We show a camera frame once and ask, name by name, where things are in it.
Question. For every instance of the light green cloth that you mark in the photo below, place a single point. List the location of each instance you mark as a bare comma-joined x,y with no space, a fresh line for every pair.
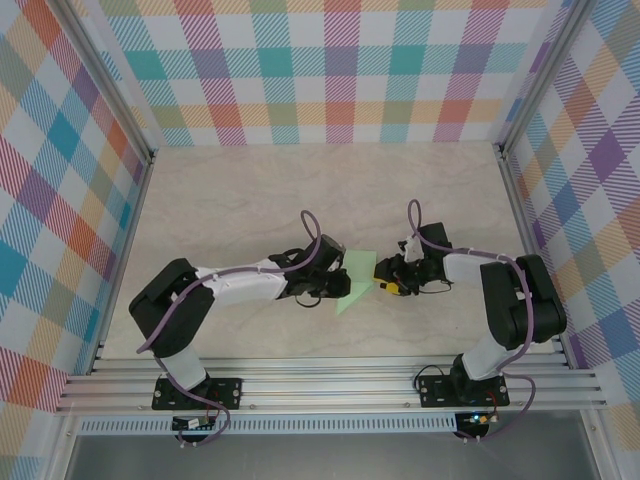
360,262

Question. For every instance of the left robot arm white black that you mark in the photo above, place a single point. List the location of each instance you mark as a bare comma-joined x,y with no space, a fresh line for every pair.
245,285

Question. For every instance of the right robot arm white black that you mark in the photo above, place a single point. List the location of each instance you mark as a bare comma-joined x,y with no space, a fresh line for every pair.
465,267

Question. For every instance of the aluminium mounting rail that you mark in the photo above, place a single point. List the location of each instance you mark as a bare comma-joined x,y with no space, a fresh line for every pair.
325,385

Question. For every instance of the aluminium table side rail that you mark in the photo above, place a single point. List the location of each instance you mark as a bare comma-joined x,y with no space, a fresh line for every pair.
525,220
132,220

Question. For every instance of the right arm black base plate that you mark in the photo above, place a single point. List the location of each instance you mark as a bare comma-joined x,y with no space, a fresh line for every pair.
430,397

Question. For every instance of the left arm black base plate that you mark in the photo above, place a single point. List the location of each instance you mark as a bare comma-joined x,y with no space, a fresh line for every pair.
229,392

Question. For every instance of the aluminium frame post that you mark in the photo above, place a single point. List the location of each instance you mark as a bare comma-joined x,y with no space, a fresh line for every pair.
542,75
107,82

